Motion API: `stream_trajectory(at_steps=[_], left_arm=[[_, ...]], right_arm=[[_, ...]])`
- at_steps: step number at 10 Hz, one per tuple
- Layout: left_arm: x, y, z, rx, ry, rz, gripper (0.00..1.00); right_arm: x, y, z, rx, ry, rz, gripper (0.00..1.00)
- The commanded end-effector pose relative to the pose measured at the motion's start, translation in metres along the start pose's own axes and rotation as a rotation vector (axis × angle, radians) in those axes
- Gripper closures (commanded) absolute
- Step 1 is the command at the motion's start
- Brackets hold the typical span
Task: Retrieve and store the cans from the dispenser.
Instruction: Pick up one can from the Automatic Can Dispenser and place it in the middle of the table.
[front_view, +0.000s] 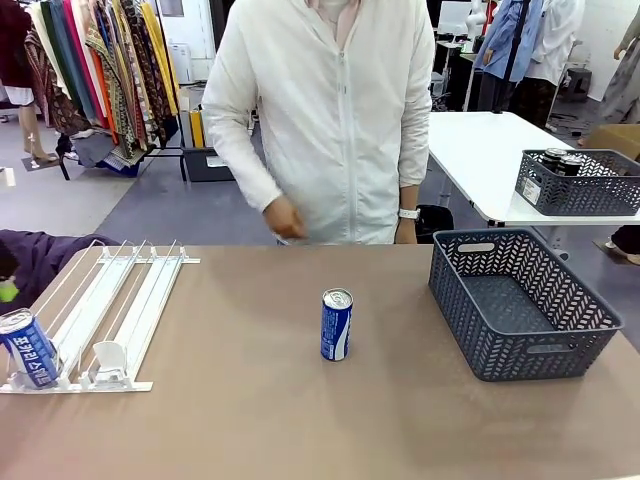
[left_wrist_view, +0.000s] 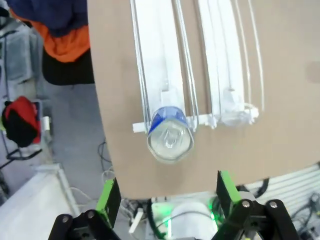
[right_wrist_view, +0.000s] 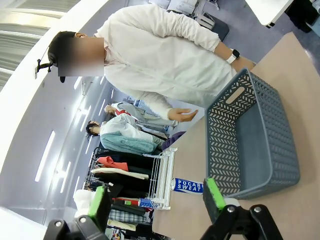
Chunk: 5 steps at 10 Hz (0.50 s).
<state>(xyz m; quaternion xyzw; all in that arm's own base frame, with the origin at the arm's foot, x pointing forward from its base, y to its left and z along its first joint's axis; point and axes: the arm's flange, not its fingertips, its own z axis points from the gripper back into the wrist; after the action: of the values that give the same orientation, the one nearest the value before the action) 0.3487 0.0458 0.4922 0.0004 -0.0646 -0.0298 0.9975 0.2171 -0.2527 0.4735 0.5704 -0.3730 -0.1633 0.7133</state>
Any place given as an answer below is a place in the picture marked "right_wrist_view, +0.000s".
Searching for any grey woven plastic basket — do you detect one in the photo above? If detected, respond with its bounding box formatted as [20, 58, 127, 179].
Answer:
[204, 67, 301, 201]

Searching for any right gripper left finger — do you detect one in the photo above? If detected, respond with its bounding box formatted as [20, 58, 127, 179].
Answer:
[43, 185, 112, 240]

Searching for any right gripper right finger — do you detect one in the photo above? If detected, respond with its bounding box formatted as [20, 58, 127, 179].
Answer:
[199, 177, 285, 240]

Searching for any person's left forearm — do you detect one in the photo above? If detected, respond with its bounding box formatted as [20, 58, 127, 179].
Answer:
[214, 40, 235, 61]

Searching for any mannequin in grey red top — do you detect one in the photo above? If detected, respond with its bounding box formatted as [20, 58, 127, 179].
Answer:
[104, 101, 180, 128]

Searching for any white wire can dispenser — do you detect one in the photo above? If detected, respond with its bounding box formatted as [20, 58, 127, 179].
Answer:
[147, 146, 179, 211]

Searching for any person's right forearm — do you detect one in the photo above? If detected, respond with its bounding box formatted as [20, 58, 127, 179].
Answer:
[143, 91, 175, 121]

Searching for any white side table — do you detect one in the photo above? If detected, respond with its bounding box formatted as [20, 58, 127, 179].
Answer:
[244, 0, 295, 29]

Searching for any person in light green top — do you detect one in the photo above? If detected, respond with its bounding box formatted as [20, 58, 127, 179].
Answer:
[85, 113, 166, 156]

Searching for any purple cloth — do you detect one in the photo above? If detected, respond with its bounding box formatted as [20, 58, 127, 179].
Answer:
[161, 131, 187, 152]

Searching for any clothes rack with garments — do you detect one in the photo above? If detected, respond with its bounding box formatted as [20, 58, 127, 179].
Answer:
[82, 146, 166, 240]

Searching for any white smartwatch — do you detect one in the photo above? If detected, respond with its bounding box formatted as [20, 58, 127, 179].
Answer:
[225, 48, 241, 65]

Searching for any person in white jacket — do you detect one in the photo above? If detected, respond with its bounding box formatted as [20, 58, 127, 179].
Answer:
[46, 3, 239, 121]

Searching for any person's right hand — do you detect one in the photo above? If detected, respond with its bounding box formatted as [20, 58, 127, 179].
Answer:
[167, 107, 199, 124]

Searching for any person's left hand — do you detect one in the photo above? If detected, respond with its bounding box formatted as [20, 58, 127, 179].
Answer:
[234, 55, 257, 73]

